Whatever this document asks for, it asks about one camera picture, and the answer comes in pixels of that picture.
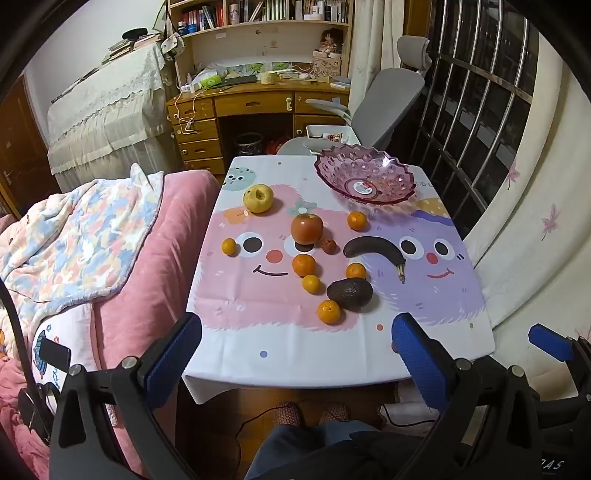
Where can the barred window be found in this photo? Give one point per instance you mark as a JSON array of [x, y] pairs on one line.
[[461, 115]]

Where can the row of books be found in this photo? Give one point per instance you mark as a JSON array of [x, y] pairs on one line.
[[258, 11]]

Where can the pink glass fruit bowl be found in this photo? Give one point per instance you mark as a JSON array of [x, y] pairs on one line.
[[369, 166]]

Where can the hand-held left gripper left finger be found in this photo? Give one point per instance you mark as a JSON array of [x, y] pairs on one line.
[[173, 355]]

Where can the white printed bed sheet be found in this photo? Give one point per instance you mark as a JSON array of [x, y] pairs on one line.
[[85, 330]]

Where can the hanging patterned bag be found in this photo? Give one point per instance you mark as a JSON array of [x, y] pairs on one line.
[[173, 45]]

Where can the wooden desk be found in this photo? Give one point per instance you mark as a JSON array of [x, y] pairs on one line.
[[251, 104]]

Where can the cream mug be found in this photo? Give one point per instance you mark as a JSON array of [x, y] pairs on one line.
[[268, 78]]

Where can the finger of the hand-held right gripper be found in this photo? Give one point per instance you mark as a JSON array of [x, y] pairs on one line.
[[549, 340]]

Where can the wooden door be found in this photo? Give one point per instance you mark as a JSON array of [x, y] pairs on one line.
[[18, 152]]

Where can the black clamp mount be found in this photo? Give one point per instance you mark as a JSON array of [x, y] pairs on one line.
[[34, 410]]

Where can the lace-covered piano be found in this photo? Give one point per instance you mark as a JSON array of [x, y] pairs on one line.
[[106, 115]]

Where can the person's dark trousers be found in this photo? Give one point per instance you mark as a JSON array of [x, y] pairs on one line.
[[314, 454]]

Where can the overripe dark banana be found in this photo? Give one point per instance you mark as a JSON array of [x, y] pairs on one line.
[[374, 247]]

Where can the dark avocado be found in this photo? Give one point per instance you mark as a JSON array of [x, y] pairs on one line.
[[349, 294]]

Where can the patterned pink box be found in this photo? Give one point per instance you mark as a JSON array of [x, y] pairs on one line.
[[325, 64]]

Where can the cartoon printed tablecloth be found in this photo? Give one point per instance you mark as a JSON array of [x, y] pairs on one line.
[[277, 332]]

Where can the dark waste bin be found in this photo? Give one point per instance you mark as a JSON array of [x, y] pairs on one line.
[[248, 144]]

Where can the small doll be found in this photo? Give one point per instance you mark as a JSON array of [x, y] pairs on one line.
[[330, 40]]

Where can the pastel floral blanket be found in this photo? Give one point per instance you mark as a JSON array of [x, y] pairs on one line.
[[69, 240]]

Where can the orange tangerine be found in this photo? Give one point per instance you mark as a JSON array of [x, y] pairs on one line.
[[356, 270], [311, 284], [304, 265], [229, 246], [357, 220], [328, 312]]

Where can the grey office chair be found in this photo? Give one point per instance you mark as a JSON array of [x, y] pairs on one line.
[[388, 101]]

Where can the small dark red fruit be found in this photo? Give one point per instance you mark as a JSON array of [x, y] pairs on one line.
[[328, 246]]

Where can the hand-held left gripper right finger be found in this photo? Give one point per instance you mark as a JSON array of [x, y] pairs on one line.
[[420, 355]]

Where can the stack of books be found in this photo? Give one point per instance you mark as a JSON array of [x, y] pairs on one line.
[[131, 44]]

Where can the green tissue packet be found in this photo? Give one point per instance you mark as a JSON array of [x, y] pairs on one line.
[[210, 81]]

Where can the red woven slipper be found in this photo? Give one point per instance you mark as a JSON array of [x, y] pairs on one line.
[[287, 413], [334, 411]]

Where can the black phone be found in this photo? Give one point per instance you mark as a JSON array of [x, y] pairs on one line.
[[55, 355]]

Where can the yellow pear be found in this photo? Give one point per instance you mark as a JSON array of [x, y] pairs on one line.
[[258, 198]]

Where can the white plastic tray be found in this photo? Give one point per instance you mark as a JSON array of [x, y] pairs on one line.
[[318, 130]]

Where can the white butterfly curtain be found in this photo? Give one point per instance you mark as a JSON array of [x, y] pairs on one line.
[[531, 207]]

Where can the red apple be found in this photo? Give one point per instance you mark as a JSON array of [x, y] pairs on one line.
[[306, 228]]

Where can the wooden bookshelf hutch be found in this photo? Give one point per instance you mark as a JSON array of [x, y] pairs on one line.
[[231, 46]]

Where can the pink bed with blanket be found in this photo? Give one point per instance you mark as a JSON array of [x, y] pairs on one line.
[[138, 300]]

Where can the red bag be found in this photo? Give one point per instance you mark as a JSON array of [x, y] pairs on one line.
[[277, 147]]

